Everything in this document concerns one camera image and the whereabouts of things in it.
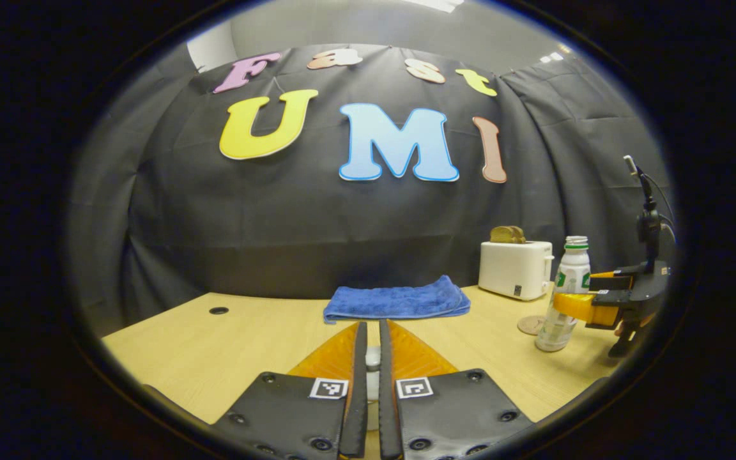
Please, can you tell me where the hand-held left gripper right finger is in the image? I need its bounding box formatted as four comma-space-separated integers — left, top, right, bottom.
379, 319, 535, 460

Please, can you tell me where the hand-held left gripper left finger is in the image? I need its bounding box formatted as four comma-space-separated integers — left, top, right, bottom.
211, 321, 369, 460

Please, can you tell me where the white toaster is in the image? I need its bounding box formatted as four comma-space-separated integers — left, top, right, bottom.
478, 240, 555, 302

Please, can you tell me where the round brown coaster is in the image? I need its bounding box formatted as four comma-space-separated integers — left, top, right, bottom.
517, 314, 548, 336

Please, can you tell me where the white water bottle green label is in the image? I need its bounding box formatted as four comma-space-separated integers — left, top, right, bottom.
535, 236, 592, 353

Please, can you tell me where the large ceiling light panel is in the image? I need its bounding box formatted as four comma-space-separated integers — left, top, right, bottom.
406, 0, 464, 13

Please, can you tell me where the blue folded towel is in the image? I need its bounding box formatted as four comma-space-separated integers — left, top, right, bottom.
323, 275, 472, 325

